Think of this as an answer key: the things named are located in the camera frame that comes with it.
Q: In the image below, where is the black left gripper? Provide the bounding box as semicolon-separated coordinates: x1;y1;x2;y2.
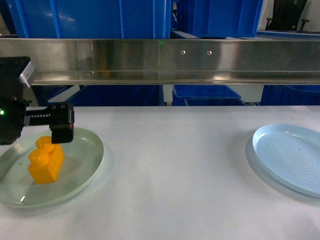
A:
0;56;75;145

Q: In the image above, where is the yellow toy block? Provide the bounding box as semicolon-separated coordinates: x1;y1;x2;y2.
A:
28;135;64;185

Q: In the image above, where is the green round plate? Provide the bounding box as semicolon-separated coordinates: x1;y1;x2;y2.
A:
0;128;104;208

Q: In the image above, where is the large blue bin left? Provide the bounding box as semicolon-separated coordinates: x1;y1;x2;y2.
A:
6;0;172;39

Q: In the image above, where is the large blue bin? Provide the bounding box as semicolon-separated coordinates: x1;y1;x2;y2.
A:
176;0;263;38
6;0;172;39

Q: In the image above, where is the blue bin lower shelf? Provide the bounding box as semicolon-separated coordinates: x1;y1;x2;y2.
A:
172;85;246;107

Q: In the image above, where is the large blue bin right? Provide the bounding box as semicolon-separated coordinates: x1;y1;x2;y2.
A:
176;0;263;38

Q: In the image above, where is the light blue round plate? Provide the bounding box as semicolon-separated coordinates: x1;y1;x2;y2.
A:
252;123;320;198

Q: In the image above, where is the black office chair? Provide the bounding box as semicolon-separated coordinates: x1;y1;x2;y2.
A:
265;0;310;32

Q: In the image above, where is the stainless steel shelf rail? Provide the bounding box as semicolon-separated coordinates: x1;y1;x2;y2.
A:
0;38;320;85

